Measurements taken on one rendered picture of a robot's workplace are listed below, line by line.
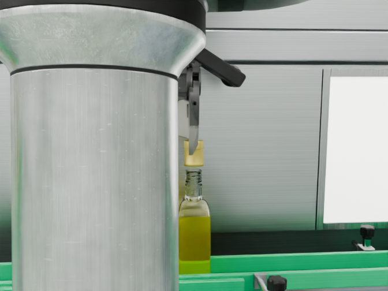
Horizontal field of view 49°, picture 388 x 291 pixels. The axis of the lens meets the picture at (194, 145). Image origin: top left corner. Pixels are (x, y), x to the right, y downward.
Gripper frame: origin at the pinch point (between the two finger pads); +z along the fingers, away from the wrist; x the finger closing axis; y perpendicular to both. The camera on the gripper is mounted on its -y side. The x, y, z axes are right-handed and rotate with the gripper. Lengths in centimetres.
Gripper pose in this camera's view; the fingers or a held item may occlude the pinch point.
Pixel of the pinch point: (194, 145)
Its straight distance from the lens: 73.1
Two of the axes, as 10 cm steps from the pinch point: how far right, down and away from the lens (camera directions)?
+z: 0.0, 9.9, 1.5
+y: -10.0, 0.1, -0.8
